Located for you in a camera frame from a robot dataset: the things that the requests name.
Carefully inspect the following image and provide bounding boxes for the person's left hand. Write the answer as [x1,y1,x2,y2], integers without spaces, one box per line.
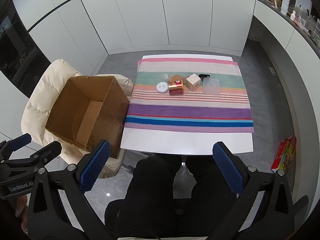
[14,195,30,233]

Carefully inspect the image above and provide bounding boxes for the striped pastel cloth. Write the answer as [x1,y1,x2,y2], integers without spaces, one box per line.
[124,57,255,133]

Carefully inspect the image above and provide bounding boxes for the cream padded chair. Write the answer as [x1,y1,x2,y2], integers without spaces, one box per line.
[21,59,134,179]

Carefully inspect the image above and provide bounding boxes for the white carton box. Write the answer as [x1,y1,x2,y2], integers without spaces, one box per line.
[185,73,201,92]

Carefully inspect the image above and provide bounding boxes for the person's legs in black trousers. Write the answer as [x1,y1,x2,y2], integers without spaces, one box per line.
[104,155,240,239]

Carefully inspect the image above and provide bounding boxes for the white round lid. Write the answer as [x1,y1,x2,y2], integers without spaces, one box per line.
[156,82,170,94]

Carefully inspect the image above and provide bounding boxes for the tall white spray bottle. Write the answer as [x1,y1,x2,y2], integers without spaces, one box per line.
[280,0,291,15]

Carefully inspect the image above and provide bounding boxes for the clear plastic drawer organizer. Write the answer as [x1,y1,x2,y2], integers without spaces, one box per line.
[304,15,320,34]

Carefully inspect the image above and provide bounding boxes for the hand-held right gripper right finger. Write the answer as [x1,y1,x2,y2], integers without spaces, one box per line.
[210,141,294,240]

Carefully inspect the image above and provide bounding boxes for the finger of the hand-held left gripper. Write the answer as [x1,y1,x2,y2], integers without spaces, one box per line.
[0,133,32,158]
[0,141,62,167]

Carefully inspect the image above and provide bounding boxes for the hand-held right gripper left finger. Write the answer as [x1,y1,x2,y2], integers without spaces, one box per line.
[27,140,112,240]

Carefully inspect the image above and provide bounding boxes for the black glass cabinet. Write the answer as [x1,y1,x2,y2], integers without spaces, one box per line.
[0,0,52,98]

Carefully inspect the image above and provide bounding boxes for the tall white cabinet doors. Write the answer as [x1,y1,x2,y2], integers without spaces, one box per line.
[12,0,258,98]

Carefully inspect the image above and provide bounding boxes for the white counter cabinet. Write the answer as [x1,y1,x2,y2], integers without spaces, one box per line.
[250,0,320,155]

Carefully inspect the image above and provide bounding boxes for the colourful red carton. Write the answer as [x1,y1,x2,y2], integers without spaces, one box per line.
[271,135,297,173]

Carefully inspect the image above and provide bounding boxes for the clear plastic container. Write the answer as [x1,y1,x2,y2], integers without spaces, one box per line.
[202,77,221,96]

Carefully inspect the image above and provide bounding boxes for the gold and red can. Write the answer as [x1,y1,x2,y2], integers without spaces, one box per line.
[169,79,185,95]

